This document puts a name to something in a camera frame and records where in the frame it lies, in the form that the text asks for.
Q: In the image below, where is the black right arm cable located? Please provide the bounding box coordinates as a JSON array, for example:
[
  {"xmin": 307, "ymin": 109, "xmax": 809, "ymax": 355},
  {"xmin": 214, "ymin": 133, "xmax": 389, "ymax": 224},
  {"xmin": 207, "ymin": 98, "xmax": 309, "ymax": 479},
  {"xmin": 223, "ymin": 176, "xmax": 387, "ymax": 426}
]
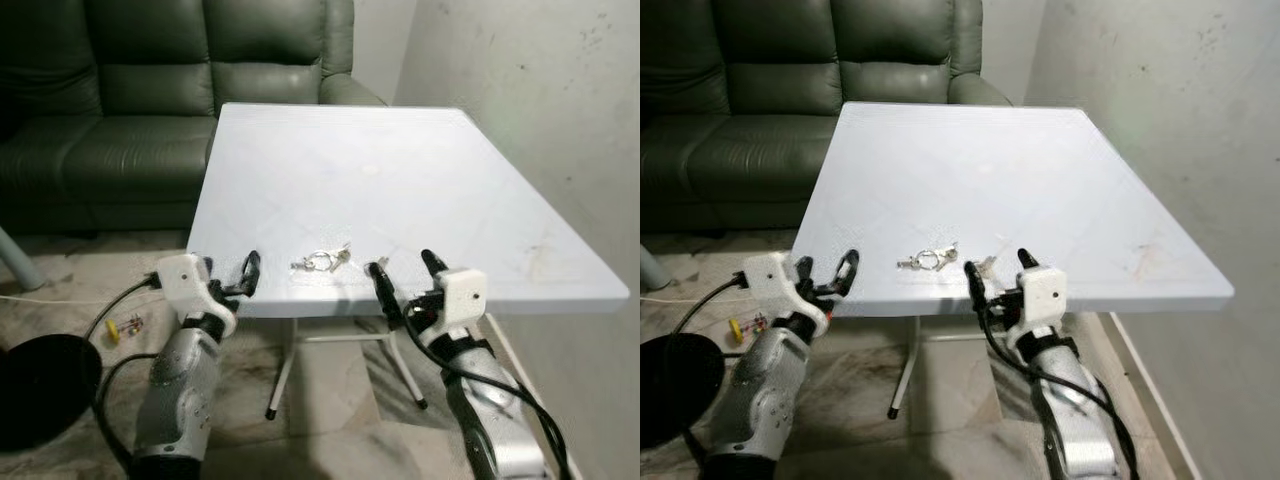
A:
[
  {"xmin": 974, "ymin": 298, "xmax": 1142, "ymax": 480},
  {"xmin": 384, "ymin": 295, "xmax": 572, "ymax": 480}
]

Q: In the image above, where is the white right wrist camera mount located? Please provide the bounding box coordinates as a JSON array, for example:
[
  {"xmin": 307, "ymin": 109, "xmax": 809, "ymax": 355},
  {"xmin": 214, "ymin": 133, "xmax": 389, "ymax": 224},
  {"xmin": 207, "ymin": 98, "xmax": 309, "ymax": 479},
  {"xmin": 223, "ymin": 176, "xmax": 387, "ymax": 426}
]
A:
[
  {"xmin": 1008, "ymin": 264, "xmax": 1070, "ymax": 352},
  {"xmin": 417, "ymin": 267, "xmax": 490, "ymax": 347}
]

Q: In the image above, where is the thin white floor cable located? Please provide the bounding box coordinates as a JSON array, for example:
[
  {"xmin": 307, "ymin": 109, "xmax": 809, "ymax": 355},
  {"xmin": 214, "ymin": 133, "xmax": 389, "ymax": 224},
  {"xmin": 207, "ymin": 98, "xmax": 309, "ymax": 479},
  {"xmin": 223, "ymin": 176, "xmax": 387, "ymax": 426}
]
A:
[
  {"xmin": 0, "ymin": 292, "xmax": 157, "ymax": 307},
  {"xmin": 640, "ymin": 291, "xmax": 747, "ymax": 305}
]

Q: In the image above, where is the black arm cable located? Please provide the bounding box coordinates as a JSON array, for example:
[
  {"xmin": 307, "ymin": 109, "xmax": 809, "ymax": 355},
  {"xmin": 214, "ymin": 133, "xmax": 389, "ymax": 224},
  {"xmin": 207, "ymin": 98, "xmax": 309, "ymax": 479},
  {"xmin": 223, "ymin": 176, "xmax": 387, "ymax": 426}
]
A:
[
  {"xmin": 84, "ymin": 275, "xmax": 163, "ymax": 477},
  {"xmin": 667, "ymin": 274, "xmax": 749, "ymax": 477},
  {"xmin": 974, "ymin": 298, "xmax": 1142, "ymax": 480},
  {"xmin": 384, "ymin": 295, "xmax": 572, "ymax": 480}
]

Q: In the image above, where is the white square folding table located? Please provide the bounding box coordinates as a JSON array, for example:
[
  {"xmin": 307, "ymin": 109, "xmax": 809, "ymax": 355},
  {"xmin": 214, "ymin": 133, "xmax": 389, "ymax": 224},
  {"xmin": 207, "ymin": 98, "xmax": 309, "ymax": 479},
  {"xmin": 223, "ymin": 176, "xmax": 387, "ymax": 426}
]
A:
[
  {"xmin": 186, "ymin": 102, "xmax": 634, "ymax": 422},
  {"xmin": 789, "ymin": 100, "xmax": 1237, "ymax": 421}
]

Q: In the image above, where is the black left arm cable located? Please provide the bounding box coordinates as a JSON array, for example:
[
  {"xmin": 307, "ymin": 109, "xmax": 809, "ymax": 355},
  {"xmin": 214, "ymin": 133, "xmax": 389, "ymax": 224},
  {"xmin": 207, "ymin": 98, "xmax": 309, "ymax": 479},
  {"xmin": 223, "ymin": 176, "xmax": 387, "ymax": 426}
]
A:
[
  {"xmin": 667, "ymin": 274, "xmax": 749, "ymax": 477},
  {"xmin": 84, "ymin": 275, "xmax": 163, "ymax": 477}
]

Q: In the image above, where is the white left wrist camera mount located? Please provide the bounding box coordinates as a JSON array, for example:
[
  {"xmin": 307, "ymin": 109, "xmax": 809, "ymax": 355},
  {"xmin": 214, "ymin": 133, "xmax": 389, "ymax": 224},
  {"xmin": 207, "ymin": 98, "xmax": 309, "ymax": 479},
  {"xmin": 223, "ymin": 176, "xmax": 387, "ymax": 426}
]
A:
[
  {"xmin": 154, "ymin": 253, "xmax": 240, "ymax": 337},
  {"xmin": 742, "ymin": 251, "xmax": 832, "ymax": 337}
]

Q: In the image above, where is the silver key bunch with ring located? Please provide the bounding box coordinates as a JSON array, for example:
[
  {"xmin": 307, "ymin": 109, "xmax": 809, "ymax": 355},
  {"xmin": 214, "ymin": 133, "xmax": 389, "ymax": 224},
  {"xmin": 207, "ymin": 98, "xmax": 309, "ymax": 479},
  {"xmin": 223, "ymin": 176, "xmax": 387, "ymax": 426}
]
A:
[
  {"xmin": 290, "ymin": 243, "xmax": 354, "ymax": 275},
  {"xmin": 897, "ymin": 243, "xmax": 961, "ymax": 274}
]

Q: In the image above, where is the white wall cable trunking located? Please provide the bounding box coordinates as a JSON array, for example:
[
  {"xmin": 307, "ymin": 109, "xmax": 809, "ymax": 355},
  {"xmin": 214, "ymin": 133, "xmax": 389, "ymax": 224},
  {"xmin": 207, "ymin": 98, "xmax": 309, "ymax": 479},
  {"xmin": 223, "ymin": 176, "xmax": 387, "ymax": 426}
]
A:
[
  {"xmin": 1107, "ymin": 311, "xmax": 1207, "ymax": 480},
  {"xmin": 484, "ymin": 311, "xmax": 587, "ymax": 480}
]

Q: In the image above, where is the dark green leather sofa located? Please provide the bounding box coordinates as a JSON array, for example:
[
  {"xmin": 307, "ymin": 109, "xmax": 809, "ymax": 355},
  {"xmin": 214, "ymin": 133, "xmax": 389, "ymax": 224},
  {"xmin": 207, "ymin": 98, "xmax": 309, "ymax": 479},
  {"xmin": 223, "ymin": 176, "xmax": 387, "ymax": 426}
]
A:
[
  {"xmin": 640, "ymin": 0, "xmax": 1014, "ymax": 234},
  {"xmin": 0, "ymin": 0, "xmax": 389, "ymax": 237}
]

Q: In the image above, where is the black round disc base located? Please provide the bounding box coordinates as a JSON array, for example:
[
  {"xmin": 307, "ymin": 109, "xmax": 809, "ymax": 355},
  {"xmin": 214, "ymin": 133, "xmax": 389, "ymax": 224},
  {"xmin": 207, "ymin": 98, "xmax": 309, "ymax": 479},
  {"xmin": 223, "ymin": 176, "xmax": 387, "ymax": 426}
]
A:
[
  {"xmin": 0, "ymin": 333, "xmax": 104, "ymax": 454},
  {"xmin": 640, "ymin": 333, "xmax": 727, "ymax": 452}
]

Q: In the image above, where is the grey slanted pole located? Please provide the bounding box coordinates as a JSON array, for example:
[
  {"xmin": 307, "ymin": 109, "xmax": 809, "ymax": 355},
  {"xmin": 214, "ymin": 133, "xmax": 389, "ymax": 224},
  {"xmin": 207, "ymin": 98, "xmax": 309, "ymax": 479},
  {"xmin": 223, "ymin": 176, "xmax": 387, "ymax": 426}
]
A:
[
  {"xmin": 640, "ymin": 244, "xmax": 674, "ymax": 294},
  {"xmin": 0, "ymin": 224, "xmax": 47, "ymax": 294}
]

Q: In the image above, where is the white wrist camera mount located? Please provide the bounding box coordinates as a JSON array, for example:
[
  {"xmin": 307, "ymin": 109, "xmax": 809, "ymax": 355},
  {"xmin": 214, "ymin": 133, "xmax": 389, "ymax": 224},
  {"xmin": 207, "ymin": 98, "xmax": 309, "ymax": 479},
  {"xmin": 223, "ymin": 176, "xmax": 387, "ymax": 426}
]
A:
[
  {"xmin": 154, "ymin": 253, "xmax": 240, "ymax": 337},
  {"xmin": 1008, "ymin": 264, "xmax": 1070, "ymax": 352},
  {"xmin": 417, "ymin": 267, "xmax": 490, "ymax": 347},
  {"xmin": 742, "ymin": 251, "xmax": 832, "ymax": 337}
]

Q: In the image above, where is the small yellow red toy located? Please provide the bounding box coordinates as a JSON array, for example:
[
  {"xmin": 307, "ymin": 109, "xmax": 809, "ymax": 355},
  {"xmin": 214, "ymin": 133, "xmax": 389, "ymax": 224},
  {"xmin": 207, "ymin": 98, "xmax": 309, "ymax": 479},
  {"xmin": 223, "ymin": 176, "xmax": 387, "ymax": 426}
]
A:
[
  {"xmin": 104, "ymin": 314, "xmax": 144, "ymax": 347},
  {"xmin": 726, "ymin": 311, "xmax": 770, "ymax": 347}
]

